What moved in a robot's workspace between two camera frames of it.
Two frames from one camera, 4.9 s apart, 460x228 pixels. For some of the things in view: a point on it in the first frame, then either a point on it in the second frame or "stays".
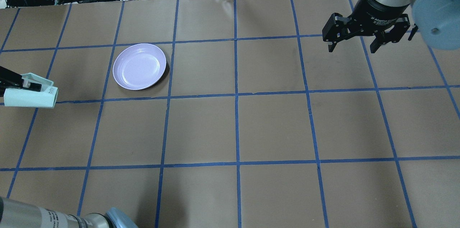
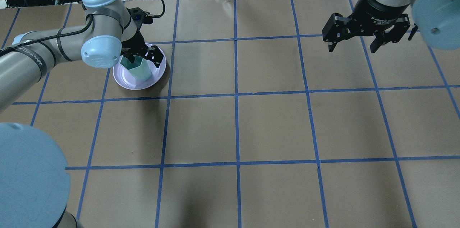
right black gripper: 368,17 stays
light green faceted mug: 47,97 → 140,69
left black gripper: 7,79 → 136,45
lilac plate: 138,66 stays
